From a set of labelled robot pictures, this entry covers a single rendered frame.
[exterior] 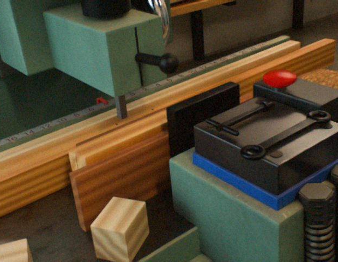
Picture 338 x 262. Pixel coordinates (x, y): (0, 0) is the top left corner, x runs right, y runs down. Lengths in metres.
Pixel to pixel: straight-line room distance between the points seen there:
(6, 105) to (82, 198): 0.28
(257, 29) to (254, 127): 3.50
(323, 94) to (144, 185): 0.19
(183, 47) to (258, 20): 0.71
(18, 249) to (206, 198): 0.16
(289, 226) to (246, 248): 0.05
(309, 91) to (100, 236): 0.23
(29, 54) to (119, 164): 0.19
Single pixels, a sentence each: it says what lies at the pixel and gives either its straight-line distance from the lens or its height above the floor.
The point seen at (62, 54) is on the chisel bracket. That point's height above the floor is 1.03.
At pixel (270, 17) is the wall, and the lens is 3.98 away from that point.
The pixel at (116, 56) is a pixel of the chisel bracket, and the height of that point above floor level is 1.04.
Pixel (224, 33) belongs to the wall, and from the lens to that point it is 3.69.
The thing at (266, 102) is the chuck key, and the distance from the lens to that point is 0.44.
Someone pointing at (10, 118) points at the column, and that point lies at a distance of 0.71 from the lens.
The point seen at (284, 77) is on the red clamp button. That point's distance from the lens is 0.45.
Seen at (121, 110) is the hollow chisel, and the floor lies 0.96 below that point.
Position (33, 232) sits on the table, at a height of 0.90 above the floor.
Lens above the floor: 1.19
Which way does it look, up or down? 28 degrees down
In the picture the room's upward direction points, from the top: 5 degrees counter-clockwise
